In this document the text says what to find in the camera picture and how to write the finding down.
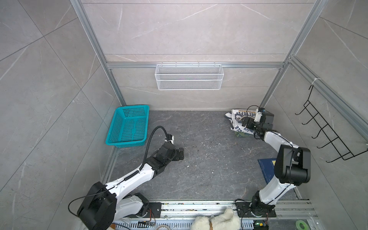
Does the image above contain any green tank top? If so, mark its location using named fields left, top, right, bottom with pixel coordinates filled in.
left=234, top=132, right=252, bottom=138

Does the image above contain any white tank top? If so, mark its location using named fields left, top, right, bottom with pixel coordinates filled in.
left=225, top=109, right=255, bottom=135

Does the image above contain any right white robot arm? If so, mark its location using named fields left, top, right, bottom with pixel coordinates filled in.
left=240, top=108, right=311, bottom=217

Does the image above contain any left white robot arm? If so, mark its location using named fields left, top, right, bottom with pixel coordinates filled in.
left=76, top=141, right=184, bottom=230

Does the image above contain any blue book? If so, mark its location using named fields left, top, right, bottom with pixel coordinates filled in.
left=258, top=158, right=277, bottom=184

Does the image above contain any teal plastic basket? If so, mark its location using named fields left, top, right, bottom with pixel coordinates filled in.
left=105, top=105, right=150, bottom=148

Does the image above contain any white plush toy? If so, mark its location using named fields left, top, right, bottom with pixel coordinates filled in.
left=190, top=208, right=241, bottom=230

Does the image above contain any green tape roll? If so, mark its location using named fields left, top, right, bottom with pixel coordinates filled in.
left=295, top=220, right=310, bottom=230

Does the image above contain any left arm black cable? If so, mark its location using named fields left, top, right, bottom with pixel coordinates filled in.
left=139, top=126, right=170, bottom=172

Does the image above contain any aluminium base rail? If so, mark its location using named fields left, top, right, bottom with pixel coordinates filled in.
left=108, top=200, right=323, bottom=230

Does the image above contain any black wire hook rack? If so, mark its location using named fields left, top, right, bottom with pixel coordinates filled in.
left=295, top=85, right=368, bottom=163

